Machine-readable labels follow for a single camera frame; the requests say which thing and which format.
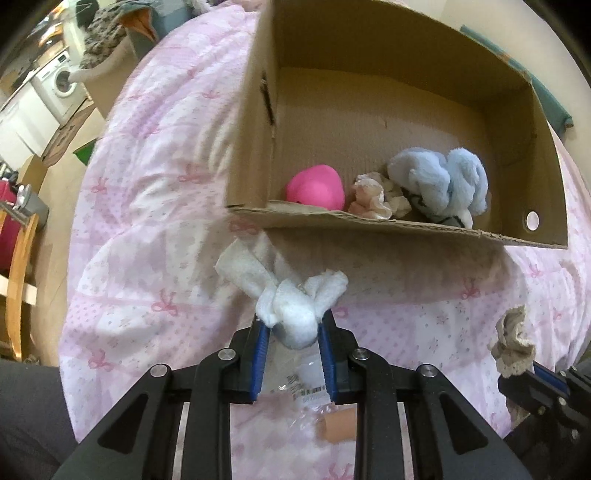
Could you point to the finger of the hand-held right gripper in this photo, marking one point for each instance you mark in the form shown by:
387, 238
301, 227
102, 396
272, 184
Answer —
531, 383
575, 378

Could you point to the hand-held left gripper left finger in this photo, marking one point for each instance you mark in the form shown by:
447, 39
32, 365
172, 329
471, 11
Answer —
261, 364

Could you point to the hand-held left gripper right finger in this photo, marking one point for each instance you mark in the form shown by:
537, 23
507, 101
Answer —
328, 360

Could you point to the cream lace scrunchie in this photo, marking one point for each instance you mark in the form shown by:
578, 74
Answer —
512, 344

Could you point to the white knotted sock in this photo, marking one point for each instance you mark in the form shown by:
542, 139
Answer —
286, 304

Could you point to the cream cloth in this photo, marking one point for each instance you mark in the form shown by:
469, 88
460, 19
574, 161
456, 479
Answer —
374, 196

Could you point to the pink squishy toy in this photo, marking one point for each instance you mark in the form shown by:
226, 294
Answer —
316, 187

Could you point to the blue fluffy plush slipper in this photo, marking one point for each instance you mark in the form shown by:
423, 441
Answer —
438, 182

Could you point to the brown cardboard box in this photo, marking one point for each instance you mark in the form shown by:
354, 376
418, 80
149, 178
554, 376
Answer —
397, 110

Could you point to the clear plastic packet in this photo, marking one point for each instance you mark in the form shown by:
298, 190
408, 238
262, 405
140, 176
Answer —
298, 383

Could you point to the pink bow-print quilt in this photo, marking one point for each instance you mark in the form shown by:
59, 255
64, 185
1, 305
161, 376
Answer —
161, 230

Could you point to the person's grey trouser leg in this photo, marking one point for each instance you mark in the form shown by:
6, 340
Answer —
32, 424

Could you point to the wooden rack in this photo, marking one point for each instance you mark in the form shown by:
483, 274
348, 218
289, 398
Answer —
21, 286

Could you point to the grey bucket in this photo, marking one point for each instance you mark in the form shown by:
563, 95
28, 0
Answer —
33, 207

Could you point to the pink suitcase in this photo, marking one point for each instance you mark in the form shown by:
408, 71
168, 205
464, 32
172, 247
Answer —
8, 226

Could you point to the brown door mat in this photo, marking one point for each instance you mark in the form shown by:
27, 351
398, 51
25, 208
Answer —
67, 136

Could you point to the teal headboard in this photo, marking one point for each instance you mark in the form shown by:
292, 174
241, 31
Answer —
540, 78

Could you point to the beige armchair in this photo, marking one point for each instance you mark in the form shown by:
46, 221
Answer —
108, 83

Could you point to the white kitchen cabinet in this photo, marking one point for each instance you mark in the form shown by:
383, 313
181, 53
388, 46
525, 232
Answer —
21, 124

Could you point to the white washing machine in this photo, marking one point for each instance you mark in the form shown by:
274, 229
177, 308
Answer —
62, 87

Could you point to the brown striped blanket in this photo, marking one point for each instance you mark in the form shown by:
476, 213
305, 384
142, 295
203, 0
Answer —
106, 34

